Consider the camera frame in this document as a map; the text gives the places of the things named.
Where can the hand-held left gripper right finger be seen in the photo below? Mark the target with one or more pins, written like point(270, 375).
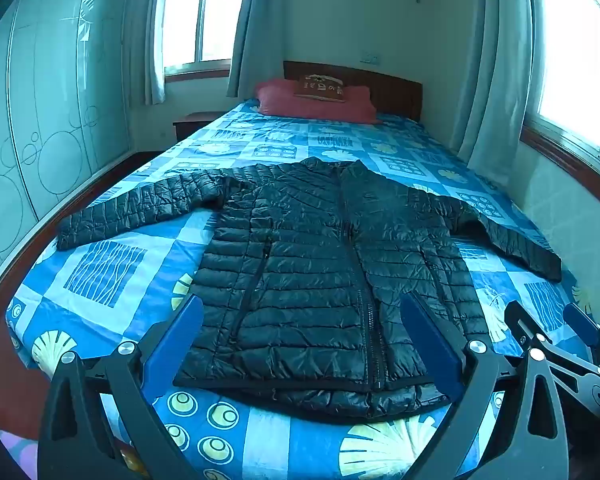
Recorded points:
point(430, 345)

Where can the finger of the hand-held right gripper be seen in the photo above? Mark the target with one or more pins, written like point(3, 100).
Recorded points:
point(527, 322)
point(582, 324)

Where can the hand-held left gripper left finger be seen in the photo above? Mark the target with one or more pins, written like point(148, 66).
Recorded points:
point(176, 340)

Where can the black quilted puffer jacket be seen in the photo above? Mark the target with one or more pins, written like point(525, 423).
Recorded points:
point(305, 260)

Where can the purple patterned cloth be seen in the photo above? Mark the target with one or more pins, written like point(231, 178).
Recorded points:
point(20, 460)

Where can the wooden nightstand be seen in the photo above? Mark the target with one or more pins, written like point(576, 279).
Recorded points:
point(192, 122)

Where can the bed with blue patterned sheet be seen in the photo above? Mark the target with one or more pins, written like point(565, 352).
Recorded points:
point(290, 140)

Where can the wooden bed headboard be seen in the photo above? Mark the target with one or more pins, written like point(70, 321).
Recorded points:
point(395, 92)

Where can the red pillow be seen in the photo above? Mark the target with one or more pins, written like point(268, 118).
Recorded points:
point(280, 102)

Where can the wide grey curtain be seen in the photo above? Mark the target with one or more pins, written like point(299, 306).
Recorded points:
point(495, 60)

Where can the large window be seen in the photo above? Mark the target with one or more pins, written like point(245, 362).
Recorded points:
point(575, 50)

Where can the brown printed cushion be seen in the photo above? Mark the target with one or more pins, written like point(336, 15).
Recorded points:
point(320, 87)

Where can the white patterned wardrobe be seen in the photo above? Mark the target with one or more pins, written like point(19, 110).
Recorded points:
point(55, 85)

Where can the short white curtain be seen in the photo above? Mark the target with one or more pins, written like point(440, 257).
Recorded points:
point(152, 35)

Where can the long grey curtain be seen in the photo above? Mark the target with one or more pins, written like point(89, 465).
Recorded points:
point(257, 25)

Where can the small window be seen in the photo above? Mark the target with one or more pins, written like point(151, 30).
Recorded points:
point(200, 15)

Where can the white wall socket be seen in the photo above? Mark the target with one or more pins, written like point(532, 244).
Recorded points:
point(371, 57)

